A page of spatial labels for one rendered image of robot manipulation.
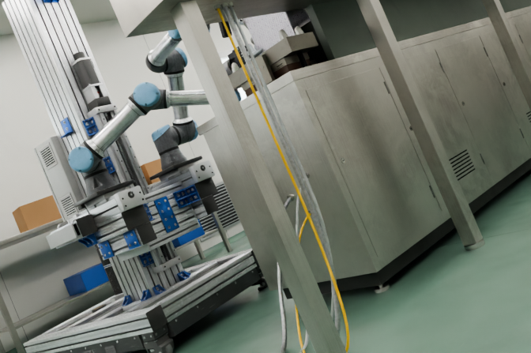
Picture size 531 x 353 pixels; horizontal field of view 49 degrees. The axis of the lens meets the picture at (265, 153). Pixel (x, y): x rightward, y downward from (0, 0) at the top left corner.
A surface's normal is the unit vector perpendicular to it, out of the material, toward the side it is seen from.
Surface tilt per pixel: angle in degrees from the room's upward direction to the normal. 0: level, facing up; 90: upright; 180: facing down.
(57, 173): 90
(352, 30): 90
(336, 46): 90
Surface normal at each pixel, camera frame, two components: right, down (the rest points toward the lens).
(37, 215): 0.57, -0.26
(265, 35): -0.69, 0.28
